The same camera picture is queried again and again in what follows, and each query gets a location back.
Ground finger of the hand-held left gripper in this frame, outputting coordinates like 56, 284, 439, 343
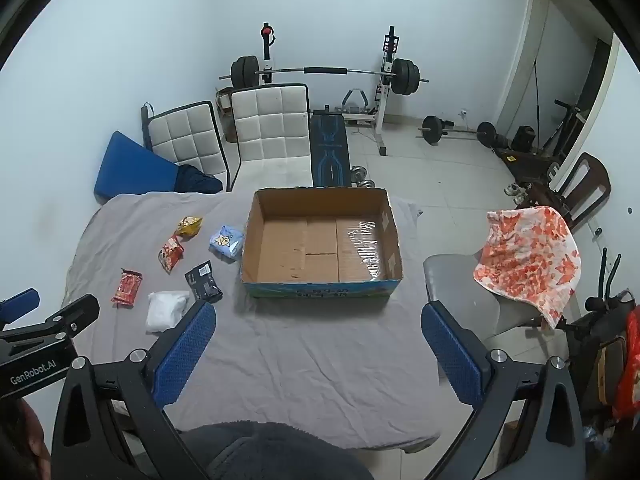
0, 288, 41, 331
0, 294, 101, 356

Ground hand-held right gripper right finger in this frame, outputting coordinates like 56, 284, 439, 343
421, 301, 587, 480

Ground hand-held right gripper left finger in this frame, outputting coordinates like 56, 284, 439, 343
51, 301, 217, 480

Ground white soft plastic pack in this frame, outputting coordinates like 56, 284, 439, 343
145, 291, 191, 333

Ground black packet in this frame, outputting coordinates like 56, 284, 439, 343
184, 260, 223, 303

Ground red cartoon snack packet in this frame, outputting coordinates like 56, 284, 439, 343
158, 237, 185, 274

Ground light blue tissue pack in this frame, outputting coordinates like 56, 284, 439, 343
209, 225, 246, 263

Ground brown cardboard box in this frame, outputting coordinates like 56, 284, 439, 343
241, 187, 404, 300

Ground grey chair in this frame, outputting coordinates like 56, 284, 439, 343
423, 254, 568, 341

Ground orange white floral towel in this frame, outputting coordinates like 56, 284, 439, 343
473, 206, 582, 331

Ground grey bed sheet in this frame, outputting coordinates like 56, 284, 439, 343
60, 191, 443, 453

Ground blue wedge cushion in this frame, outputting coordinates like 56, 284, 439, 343
94, 131, 181, 206

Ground black orange backpack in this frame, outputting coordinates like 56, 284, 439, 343
582, 335, 628, 406

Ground black exercise machine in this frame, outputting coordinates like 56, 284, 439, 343
565, 247, 640, 411

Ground dark blue cloth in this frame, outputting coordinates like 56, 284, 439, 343
174, 164, 223, 195

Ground red bag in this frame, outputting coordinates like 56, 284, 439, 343
611, 307, 640, 421

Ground white padded chair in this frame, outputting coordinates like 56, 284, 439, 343
229, 83, 315, 193
141, 101, 231, 193

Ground dark floor mat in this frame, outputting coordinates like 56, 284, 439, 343
492, 145, 556, 181

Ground short barbell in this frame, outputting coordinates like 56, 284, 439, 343
416, 115, 497, 148

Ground brown wooden chair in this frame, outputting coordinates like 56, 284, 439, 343
520, 152, 612, 233

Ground black blue weight bench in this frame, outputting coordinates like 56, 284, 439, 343
310, 110, 351, 188

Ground brown bin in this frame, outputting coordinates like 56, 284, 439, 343
215, 86, 238, 143

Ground white barbell rack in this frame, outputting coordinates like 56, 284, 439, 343
257, 22, 401, 157

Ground black scooter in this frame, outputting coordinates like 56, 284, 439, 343
540, 100, 583, 158

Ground long barbell black plates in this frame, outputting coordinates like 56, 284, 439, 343
218, 56, 430, 97

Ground grey handle attachment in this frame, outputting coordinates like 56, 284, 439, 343
334, 87, 377, 123

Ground white door frame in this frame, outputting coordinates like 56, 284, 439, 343
497, 0, 621, 196

